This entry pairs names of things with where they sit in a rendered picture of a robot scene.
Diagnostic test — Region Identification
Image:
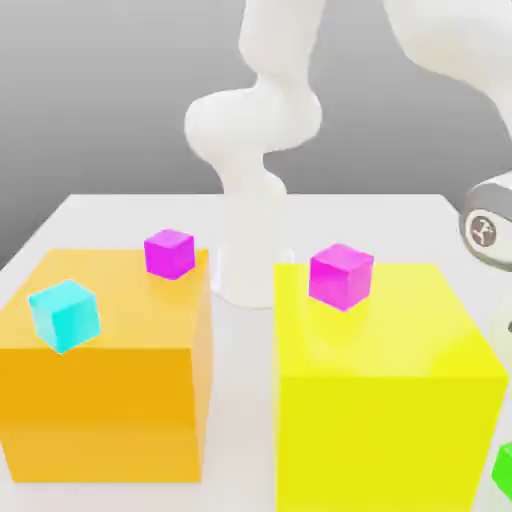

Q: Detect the small magenta cube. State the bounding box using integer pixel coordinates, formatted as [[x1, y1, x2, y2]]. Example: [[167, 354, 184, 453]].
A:
[[308, 242, 375, 313], [143, 228, 197, 281]]

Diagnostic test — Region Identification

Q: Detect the small cyan cube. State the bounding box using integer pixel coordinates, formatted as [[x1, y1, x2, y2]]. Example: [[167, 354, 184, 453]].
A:
[[27, 278, 103, 356]]

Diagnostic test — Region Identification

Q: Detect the small green cube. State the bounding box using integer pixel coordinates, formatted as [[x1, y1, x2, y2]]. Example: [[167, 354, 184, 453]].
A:
[[491, 442, 512, 502]]

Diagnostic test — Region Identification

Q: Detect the large yellow box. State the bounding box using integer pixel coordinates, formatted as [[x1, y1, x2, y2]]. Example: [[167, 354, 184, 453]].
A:
[[272, 262, 511, 512]]

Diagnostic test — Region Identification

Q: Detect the large orange box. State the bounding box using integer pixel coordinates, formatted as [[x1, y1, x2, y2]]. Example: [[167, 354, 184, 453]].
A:
[[0, 248, 212, 485]]

